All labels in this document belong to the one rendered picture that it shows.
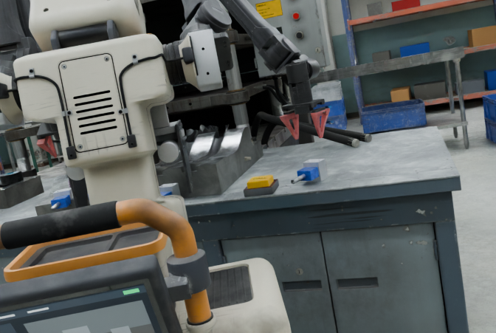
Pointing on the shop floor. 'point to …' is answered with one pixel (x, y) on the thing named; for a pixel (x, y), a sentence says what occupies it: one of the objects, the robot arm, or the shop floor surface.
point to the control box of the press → (291, 23)
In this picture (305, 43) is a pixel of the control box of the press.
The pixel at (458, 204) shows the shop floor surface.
